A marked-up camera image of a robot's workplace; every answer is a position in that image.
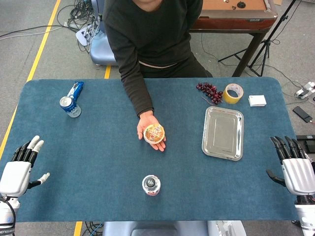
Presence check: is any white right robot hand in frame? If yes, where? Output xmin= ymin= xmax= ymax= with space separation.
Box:
xmin=266 ymin=136 xmax=315 ymax=196

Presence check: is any person's bare hand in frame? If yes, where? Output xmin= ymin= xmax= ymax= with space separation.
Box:
xmin=137 ymin=110 xmax=167 ymax=152

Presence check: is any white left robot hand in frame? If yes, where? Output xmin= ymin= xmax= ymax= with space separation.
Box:
xmin=0 ymin=135 xmax=51 ymax=198

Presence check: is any small round food cup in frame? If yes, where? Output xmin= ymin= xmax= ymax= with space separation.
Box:
xmin=143 ymin=123 xmax=166 ymax=144

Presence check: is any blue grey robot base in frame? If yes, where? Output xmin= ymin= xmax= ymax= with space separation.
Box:
xmin=102 ymin=220 xmax=247 ymax=236

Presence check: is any person's dark-sleeved forearm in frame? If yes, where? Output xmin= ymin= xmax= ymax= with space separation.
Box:
xmin=106 ymin=14 xmax=155 ymax=118

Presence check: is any black box device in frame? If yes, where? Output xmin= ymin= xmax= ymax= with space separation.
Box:
xmin=296 ymin=134 xmax=315 ymax=153

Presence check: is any blue table cloth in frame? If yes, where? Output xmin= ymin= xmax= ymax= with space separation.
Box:
xmin=0 ymin=77 xmax=300 ymax=223

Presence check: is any bottle with black cap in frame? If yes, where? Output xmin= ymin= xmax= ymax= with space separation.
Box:
xmin=142 ymin=175 xmax=161 ymax=197

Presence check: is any black phone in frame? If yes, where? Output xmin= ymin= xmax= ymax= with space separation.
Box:
xmin=292 ymin=106 xmax=313 ymax=123

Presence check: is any bunch of dark red grapes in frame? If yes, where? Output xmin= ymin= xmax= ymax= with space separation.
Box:
xmin=196 ymin=82 xmax=224 ymax=105

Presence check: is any silver metal tray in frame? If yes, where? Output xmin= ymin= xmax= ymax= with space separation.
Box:
xmin=201 ymin=106 xmax=244 ymax=161

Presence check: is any blue drink can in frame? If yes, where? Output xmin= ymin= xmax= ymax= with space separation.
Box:
xmin=59 ymin=95 xmax=82 ymax=118

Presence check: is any blue snack packet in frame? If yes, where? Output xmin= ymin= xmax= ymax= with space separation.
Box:
xmin=67 ymin=81 xmax=85 ymax=104

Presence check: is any white card box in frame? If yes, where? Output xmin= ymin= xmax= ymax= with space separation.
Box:
xmin=248 ymin=94 xmax=267 ymax=108

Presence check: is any white plug adapter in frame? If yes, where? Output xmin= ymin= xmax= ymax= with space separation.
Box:
xmin=294 ymin=82 xmax=315 ymax=98

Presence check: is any yellow tape roll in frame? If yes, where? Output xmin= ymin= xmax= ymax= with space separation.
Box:
xmin=222 ymin=83 xmax=245 ymax=105

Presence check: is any person in dark sweater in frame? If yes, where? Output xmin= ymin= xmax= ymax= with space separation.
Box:
xmin=102 ymin=0 xmax=214 ymax=118

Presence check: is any blue grey chair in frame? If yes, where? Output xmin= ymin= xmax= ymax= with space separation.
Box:
xmin=89 ymin=0 xmax=118 ymax=66

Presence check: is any white power strip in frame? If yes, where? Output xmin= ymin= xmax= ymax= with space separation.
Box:
xmin=75 ymin=23 xmax=100 ymax=47

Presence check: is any black tripod stand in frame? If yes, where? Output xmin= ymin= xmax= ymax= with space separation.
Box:
xmin=218 ymin=0 xmax=297 ymax=77

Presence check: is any brown wooden pool table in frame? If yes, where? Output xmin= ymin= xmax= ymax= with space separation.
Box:
xmin=189 ymin=0 xmax=279 ymax=78

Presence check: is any tangle of black cables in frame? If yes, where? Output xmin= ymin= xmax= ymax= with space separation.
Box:
xmin=57 ymin=0 xmax=100 ymax=34

